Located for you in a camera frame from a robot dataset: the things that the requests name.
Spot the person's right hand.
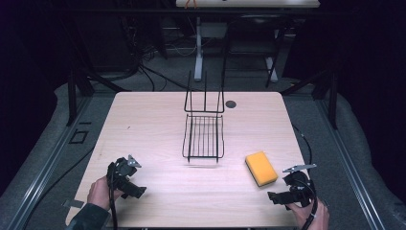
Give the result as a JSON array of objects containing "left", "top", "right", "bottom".
[{"left": 284, "top": 198, "right": 330, "bottom": 230}]

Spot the bundle of black floor cables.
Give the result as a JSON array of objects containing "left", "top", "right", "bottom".
[{"left": 118, "top": 18, "right": 205, "bottom": 94}]

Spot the aluminium floor rail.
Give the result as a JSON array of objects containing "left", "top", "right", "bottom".
[
  {"left": 6, "top": 95, "right": 94, "bottom": 230},
  {"left": 314, "top": 97, "right": 387, "bottom": 230}
]

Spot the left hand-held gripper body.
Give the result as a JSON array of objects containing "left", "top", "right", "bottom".
[{"left": 106, "top": 154, "right": 143, "bottom": 194}]

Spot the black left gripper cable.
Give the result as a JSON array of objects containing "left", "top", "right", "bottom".
[{"left": 106, "top": 161, "right": 120, "bottom": 230}]

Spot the black metal frame stand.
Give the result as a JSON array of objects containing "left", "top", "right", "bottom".
[
  {"left": 280, "top": 61, "right": 340, "bottom": 130},
  {"left": 64, "top": 61, "right": 132, "bottom": 127}
]

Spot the white desk with metal legs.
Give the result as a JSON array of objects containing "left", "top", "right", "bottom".
[{"left": 175, "top": 0, "right": 322, "bottom": 82}]

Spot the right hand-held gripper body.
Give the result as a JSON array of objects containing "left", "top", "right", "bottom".
[{"left": 282, "top": 163, "right": 318, "bottom": 209}]

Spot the yellow sponge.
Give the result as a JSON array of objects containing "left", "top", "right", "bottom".
[{"left": 244, "top": 150, "right": 280, "bottom": 188}]

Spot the grey tape strip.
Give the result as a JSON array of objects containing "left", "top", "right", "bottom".
[{"left": 61, "top": 198, "right": 86, "bottom": 209}]

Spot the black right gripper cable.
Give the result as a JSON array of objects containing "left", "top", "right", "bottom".
[{"left": 291, "top": 124, "right": 320, "bottom": 230}]

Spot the black wire rack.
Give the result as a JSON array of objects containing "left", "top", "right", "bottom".
[{"left": 181, "top": 70, "right": 226, "bottom": 164}]

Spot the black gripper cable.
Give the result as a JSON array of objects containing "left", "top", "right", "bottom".
[
  {"left": 106, "top": 161, "right": 120, "bottom": 230},
  {"left": 291, "top": 124, "right": 320, "bottom": 230}
]

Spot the black chair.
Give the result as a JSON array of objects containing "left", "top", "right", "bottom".
[{"left": 221, "top": 13, "right": 290, "bottom": 89}]

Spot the person's left hand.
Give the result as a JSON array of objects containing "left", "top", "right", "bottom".
[{"left": 86, "top": 175, "right": 124, "bottom": 212}]

